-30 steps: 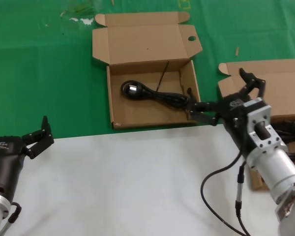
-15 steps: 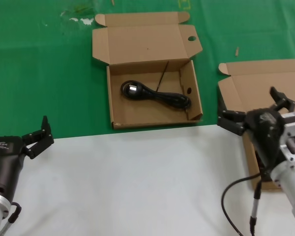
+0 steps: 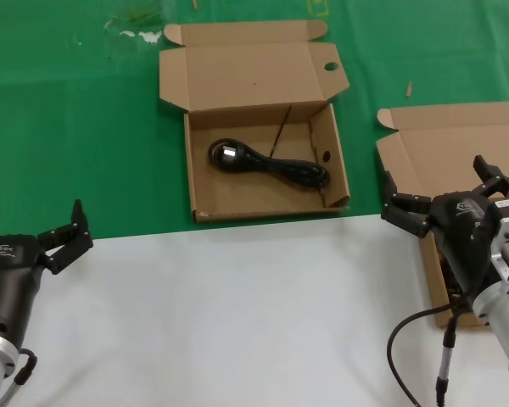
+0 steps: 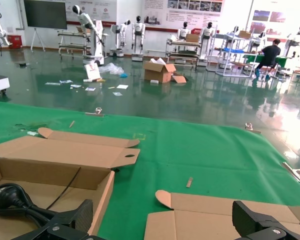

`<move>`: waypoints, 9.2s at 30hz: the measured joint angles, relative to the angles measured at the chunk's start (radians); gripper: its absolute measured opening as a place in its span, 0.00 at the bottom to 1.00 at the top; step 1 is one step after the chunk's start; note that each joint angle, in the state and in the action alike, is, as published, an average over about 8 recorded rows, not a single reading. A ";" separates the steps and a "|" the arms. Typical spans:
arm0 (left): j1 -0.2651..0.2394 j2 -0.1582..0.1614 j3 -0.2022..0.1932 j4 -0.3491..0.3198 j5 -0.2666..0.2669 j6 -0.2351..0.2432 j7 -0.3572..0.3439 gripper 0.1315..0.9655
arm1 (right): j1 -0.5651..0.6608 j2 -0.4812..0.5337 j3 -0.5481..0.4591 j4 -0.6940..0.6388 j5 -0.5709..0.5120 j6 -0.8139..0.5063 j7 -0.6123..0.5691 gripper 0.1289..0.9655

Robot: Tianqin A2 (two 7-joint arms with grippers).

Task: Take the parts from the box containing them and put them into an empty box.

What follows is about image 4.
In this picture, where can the blue cloth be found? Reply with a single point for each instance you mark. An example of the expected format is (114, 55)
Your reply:
(123, 75)

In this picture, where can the black display screen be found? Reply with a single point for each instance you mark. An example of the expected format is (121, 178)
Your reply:
(45, 13)

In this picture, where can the yellow sponge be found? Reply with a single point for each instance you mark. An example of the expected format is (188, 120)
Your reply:
(101, 80)

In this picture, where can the bowing white humanoid robot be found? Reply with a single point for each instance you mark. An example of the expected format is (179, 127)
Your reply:
(121, 28)

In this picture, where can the blue white plastic packet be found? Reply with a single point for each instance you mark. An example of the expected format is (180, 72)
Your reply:
(65, 81)

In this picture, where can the clear plastic bag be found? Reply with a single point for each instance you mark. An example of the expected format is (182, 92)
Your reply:
(111, 68)

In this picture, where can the small brown cardboard box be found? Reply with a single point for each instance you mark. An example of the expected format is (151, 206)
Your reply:
(192, 38)
(244, 34)

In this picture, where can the metal trolley with shelves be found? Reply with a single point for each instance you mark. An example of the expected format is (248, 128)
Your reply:
(180, 42)

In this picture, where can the open cardboard box left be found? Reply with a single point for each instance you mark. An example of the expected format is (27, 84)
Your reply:
(60, 150)

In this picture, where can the white industrial robot arm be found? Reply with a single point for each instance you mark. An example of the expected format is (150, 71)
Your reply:
(0, 28)

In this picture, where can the white and red paper bag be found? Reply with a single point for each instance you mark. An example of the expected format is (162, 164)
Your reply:
(92, 71)

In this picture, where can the long metal trolley rack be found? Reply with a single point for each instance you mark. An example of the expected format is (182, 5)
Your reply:
(72, 33)

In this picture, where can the white humanoid robot black head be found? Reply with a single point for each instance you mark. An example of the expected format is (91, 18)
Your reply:
(261, 36)
(208, 32)
(235, 30)
(295, 38)
(183, 32)

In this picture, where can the short cardboard strip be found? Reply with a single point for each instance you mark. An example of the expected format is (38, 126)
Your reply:
(189, 182)

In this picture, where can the small white packet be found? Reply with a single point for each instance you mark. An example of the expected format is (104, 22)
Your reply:
(75, 86)
(90, 89)

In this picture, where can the white screen stand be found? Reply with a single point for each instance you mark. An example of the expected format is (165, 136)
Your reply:
(35, 31)

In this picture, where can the small clear packet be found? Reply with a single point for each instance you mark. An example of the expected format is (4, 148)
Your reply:
(117, 93)

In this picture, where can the thin wooden stick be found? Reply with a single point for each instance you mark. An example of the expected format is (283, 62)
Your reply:
(71, 124)

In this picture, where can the wall information poster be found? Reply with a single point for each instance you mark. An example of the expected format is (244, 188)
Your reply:
(182, 12)

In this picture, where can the leaning white wheeled humanoid robot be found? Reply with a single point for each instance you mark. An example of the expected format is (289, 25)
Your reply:
(95, 45)

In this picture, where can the white metal shelf frame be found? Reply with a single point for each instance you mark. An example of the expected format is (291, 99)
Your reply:
(231, 37)

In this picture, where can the open plain cardboard box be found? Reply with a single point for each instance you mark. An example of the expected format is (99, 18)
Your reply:
(202, 222)

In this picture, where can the green covered table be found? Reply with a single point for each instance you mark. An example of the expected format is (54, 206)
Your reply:
(251, 58)

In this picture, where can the red wall cabinet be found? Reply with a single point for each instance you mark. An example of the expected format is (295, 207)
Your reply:
(14, 42)

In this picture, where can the small white carton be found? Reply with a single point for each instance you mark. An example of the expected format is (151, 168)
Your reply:
(87, 80)

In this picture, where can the white paper scrap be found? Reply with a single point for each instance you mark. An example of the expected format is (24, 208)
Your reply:
(32, 133)

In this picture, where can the long plastic packet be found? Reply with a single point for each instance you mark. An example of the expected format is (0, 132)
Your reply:
(52, 83)

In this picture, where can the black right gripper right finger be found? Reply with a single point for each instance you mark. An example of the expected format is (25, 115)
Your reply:
(245, 220)

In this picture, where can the white foam block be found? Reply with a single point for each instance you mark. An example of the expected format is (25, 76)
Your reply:
(154, 81)

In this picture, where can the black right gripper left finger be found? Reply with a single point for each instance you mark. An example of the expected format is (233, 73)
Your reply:
(83, 217)

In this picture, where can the white paper sheet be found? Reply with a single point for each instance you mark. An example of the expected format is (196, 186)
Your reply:
(122, 86)

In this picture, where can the seated person in black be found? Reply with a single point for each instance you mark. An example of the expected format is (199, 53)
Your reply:
(271, 52)

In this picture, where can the green table cloth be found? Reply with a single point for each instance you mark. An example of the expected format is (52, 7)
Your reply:
(202, 155)

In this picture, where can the large open cardboard box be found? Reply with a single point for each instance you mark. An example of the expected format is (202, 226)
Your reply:
(157, 73)

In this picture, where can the flat cardboard sheet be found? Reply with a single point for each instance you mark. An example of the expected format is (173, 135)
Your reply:
(179, 78)

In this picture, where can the blue plastic tray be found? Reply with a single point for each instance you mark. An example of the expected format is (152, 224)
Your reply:
(232, 50)

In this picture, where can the standing white humanoid robot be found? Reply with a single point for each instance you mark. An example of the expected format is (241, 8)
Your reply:
(138, 28)

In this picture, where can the small black object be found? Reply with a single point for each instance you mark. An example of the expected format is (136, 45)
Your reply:
(23, 64)

